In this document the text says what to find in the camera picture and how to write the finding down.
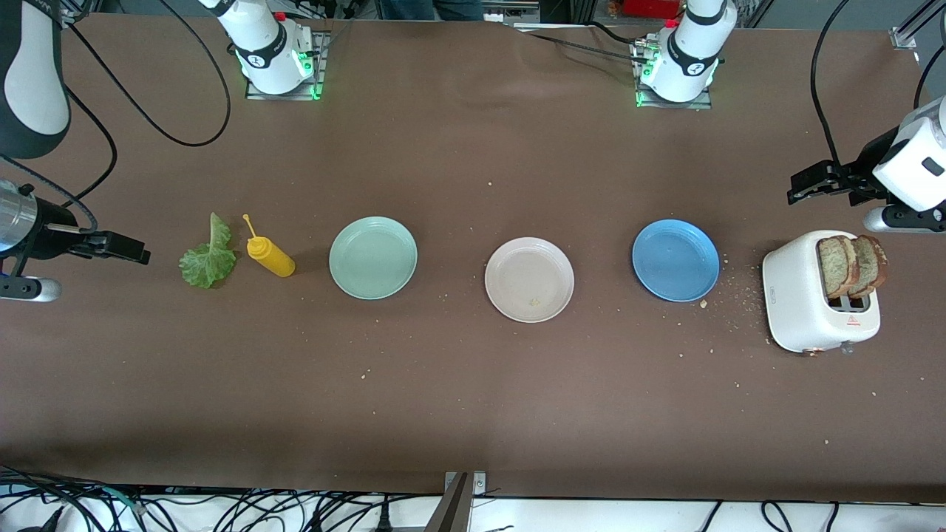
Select yellow squeeze bottle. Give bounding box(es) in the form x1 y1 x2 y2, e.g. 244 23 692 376
242 214 296 279

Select red box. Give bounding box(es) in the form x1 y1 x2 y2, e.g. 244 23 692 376
625 0 684 19

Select standing person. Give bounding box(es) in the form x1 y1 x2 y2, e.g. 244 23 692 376
381 0 485 21

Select light-crust bread slice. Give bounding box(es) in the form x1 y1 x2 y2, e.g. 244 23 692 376
817 236 860 299

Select tangled black floor cables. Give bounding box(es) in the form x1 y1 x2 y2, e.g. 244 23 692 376
0 464 444 532

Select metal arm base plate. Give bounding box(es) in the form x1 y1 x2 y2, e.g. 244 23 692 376
245 30 327 101
634 41 712 110

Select pale green plate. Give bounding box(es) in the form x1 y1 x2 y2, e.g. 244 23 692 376
329 216 418 301

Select dark-crust bread slice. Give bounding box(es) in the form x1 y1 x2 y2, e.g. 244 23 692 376
850 235 888 299

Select blue plate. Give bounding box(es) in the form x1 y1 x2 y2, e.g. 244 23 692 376
632 219 721 303

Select white toaster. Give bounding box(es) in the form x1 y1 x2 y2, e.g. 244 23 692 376
762 230 882 357

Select aluminium frame post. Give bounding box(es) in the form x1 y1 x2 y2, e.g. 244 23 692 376
425 471 488 532

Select green lettuce leaf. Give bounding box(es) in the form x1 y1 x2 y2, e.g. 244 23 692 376
179 213 239 289

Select thin black base cable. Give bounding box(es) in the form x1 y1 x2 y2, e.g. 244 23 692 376
526 21 651 66

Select beige plate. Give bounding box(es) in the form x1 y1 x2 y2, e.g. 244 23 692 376
484 236 576 324

